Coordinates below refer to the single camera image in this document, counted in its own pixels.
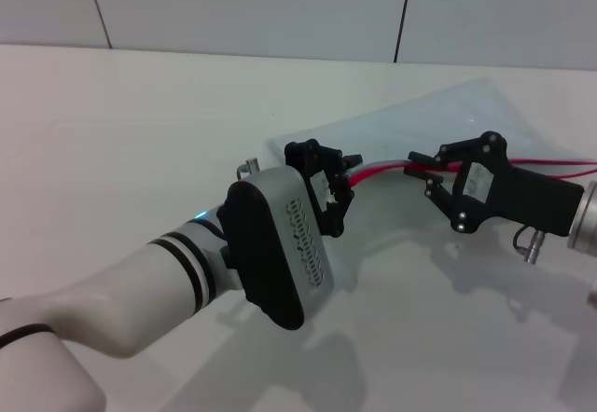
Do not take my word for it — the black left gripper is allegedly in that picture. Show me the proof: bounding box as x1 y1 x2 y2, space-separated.
284 138 364 239

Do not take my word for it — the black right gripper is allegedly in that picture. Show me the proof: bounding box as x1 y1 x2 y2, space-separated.
406 130 586 238

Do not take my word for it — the clear document bag red zipper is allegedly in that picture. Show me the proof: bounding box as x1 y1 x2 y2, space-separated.
263 77 597 195

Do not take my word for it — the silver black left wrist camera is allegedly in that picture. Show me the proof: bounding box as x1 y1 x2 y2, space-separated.
215 165 335 332

